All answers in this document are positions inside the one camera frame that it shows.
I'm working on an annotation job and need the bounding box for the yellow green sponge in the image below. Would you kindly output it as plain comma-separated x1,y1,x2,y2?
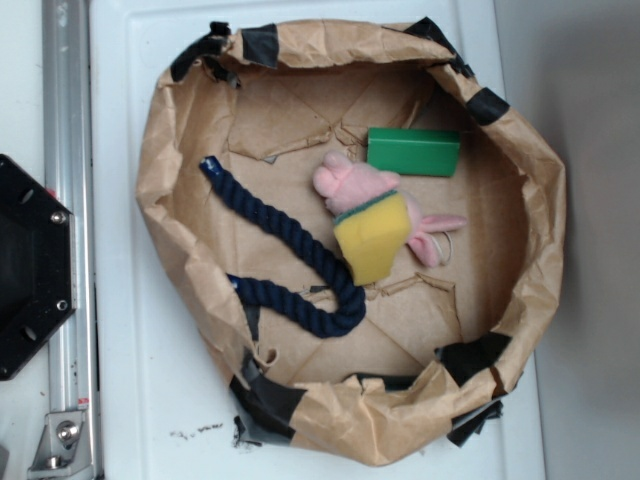
334,190,412,286

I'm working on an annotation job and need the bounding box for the pink plush pig toy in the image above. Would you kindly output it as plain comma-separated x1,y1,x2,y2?
313,151,467,268

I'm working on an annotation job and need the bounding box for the green rectangular block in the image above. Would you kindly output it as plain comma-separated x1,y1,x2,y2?
367,127,461,177

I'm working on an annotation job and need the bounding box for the white rubber band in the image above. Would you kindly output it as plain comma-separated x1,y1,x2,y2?
433,232,454,266

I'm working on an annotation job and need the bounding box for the brown paper bag bin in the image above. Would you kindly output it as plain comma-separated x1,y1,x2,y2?
136,19,566,466

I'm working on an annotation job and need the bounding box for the dark blue twisted rope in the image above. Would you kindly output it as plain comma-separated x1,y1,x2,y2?
199,155,368,340

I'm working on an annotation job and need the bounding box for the aluminium frame rail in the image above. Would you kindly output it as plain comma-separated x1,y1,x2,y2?
42,1,103,479

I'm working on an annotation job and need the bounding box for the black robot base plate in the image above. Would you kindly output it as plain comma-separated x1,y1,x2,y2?
1,155,75,381

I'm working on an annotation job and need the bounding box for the metal corner bracket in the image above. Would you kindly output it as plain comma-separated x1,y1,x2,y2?
27,410,92,479

